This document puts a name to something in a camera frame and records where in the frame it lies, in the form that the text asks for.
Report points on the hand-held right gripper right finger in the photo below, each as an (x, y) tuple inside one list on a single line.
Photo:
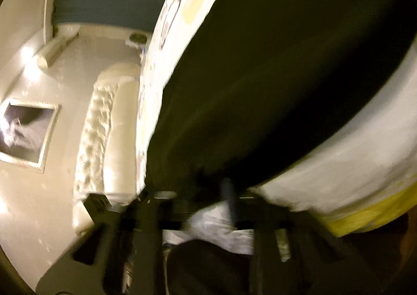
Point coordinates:
[(229, 200)]

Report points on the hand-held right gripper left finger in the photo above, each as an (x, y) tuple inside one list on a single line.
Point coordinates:
[(153, 216)]

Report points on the black pants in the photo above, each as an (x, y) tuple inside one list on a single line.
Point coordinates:
[(277, 70)]

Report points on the white crumpled cloth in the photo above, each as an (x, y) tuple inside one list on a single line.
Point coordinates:
[(218, 226)]

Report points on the cream tufted sofa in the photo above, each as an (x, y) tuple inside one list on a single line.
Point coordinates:
[(97, 138)]

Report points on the printed bed sheet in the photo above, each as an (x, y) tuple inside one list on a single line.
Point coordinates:
[(358, 164)]

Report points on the oval white framed mirror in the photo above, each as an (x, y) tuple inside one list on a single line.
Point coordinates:
[(138, 37)]

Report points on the white framed wall picture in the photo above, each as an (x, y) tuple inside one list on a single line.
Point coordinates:
[(27, 135)]

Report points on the white wall air conditioner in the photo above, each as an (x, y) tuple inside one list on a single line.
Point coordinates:
[(53, 50)]

